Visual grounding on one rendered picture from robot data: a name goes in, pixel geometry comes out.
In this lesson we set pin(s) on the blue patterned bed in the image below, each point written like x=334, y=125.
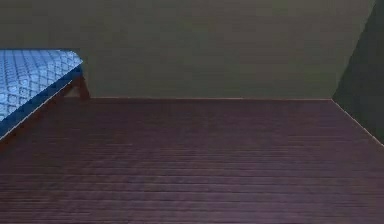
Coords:
x=26, y=80

